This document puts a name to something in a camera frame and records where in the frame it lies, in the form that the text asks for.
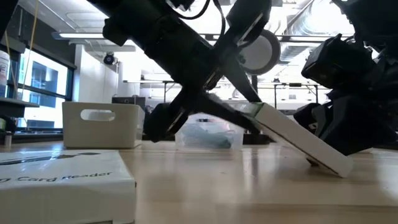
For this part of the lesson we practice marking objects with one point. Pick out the black desk lamp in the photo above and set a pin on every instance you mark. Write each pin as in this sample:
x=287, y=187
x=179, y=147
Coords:
x=264, y=53

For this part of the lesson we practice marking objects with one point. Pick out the black ceiling spotlight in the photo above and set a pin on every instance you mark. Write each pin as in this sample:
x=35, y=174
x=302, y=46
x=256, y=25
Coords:
x=109, y=58

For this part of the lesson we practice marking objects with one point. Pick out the white yellow wipes canister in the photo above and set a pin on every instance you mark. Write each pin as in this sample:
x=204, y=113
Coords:
x=3, y=68

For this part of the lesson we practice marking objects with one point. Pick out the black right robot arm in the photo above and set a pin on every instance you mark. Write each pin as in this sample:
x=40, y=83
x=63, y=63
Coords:
x=373, y=18

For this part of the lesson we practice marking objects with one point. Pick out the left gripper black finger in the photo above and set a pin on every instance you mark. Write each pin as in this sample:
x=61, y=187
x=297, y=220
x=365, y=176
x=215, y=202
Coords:
x=237, y=74
x=217, y=107

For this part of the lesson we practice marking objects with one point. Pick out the white card reader box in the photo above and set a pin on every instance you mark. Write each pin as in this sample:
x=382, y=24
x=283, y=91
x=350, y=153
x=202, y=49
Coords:
x=62, y=199

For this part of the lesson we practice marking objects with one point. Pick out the black framed background table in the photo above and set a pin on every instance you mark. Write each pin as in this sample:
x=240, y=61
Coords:
x=149, y=81

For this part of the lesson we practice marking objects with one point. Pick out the dark grey desk top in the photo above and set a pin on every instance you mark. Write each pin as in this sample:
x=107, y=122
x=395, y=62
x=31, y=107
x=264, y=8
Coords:
x=15, y=105

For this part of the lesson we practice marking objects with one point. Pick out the white card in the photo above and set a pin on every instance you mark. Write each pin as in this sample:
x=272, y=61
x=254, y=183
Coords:
x=295, y=137

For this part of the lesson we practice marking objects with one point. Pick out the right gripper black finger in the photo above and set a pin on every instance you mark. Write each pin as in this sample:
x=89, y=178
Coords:
x=306, y=115
x=357, y=124

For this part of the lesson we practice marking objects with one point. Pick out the dark background cabinet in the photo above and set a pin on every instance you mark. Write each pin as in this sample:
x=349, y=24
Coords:
x=127, y=99

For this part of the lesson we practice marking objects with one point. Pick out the clear plastic bin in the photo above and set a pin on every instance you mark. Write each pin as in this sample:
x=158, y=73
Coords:
x=239, y=140

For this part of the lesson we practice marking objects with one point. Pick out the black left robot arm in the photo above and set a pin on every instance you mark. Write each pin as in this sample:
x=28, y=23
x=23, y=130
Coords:
x=149, y=28

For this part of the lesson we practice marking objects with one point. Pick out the black aluminium table frame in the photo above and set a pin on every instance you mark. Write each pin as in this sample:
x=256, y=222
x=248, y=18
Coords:
x=31, y=136

